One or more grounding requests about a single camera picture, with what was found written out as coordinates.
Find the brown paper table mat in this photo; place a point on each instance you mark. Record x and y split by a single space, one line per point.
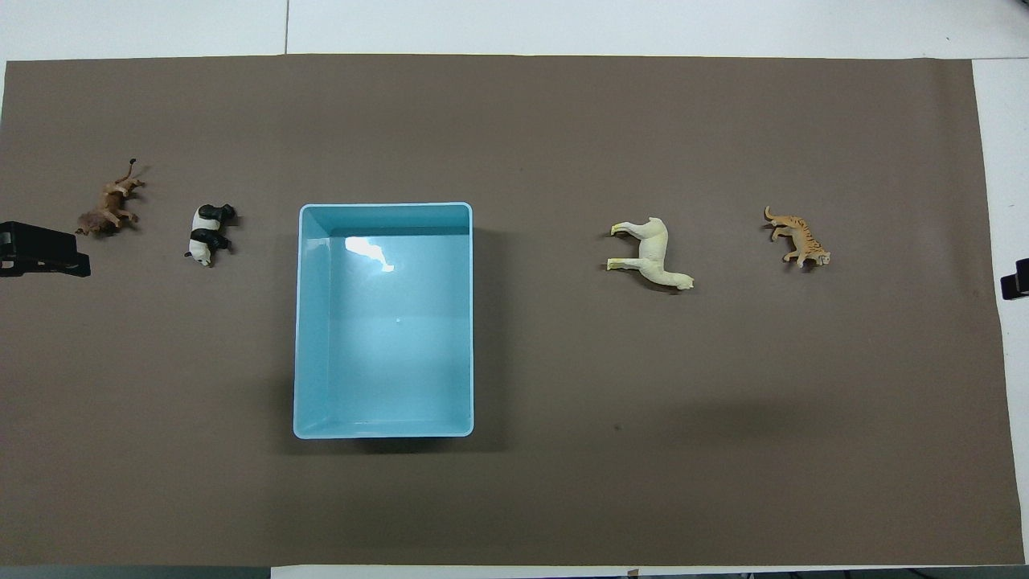
563 121

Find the orange striped tiger toy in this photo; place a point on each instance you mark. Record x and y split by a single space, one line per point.
800 237

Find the brown lion toy figure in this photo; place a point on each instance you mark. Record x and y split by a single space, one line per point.
108 211

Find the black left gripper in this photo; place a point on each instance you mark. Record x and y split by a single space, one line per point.
11 245

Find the black and white panda toy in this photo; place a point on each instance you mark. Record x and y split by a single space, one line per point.
207 237

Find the light blue plastic storage box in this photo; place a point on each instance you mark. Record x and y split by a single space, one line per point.
386 362

